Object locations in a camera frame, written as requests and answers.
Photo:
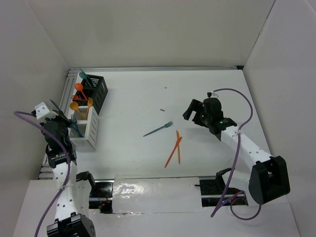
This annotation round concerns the yellow fork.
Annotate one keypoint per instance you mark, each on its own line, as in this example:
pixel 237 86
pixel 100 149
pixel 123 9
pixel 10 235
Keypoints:
pixel 89 104

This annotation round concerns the white utensil caddy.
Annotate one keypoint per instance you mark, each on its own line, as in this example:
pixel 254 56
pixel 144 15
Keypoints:
pixel 88 128

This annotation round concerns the dark blue fork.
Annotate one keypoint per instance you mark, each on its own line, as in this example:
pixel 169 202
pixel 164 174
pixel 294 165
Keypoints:
pixel 75 125

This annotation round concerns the dark blue knife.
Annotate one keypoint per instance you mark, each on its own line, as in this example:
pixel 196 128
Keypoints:
pixel 57 110

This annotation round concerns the teal fork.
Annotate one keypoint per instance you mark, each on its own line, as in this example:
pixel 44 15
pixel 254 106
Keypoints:
pixel 167 125

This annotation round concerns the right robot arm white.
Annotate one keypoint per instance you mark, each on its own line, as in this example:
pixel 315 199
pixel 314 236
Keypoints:
pixel 268 177

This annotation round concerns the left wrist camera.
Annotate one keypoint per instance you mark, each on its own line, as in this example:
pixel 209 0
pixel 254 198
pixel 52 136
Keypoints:
pixel 43 112

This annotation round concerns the aluminium frame rail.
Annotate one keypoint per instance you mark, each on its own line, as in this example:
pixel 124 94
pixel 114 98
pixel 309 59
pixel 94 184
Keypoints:
pixel 174 68

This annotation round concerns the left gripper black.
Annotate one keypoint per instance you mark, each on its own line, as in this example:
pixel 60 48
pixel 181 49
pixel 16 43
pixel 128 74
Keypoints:
pixel 68 123

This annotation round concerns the orange knife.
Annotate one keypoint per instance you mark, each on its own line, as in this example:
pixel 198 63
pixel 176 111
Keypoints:
pixel 174 149

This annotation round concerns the yellow spoon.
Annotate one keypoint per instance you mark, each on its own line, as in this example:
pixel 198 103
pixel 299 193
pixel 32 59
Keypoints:
pixel 74 106

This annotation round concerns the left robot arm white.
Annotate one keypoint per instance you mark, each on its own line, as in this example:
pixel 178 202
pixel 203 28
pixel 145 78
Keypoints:
pixel 73 188

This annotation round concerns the black utensil caddy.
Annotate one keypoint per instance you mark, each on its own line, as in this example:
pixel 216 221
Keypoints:
pixel 98 91

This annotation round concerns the white foil panel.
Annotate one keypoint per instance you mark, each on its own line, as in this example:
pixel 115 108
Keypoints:
pixel 156 195

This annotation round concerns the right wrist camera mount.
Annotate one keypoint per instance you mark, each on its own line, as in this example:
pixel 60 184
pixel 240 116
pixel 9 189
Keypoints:
pixel 212 94

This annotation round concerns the teal spoon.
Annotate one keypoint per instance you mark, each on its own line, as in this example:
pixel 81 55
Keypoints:
pixel 84 76

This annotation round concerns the yellow knife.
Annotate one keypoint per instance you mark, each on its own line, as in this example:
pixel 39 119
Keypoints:
pixel 178 148

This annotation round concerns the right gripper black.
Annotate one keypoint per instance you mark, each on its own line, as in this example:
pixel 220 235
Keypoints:
pixel 195 105

